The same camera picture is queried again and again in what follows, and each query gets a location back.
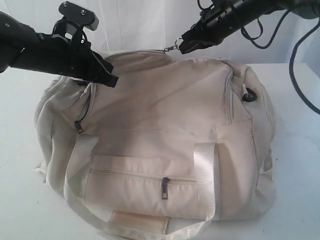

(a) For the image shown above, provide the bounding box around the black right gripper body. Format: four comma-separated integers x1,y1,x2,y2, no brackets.
197,0,270,48

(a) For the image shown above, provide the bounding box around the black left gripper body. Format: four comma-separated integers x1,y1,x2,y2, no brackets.
32,32,100,81

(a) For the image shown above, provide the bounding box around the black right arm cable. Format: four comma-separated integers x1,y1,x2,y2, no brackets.
197,0,320,113

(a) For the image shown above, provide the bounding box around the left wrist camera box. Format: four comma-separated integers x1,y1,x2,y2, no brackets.
58,1,99,31

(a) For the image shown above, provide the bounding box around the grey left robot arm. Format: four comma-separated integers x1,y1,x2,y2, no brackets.
0,11,118,88

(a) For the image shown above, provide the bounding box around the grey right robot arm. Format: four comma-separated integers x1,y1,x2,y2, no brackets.
178,0,320,54

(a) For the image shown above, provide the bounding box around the cream fabric duffel bag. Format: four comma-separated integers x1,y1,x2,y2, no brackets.
34,50,276,240

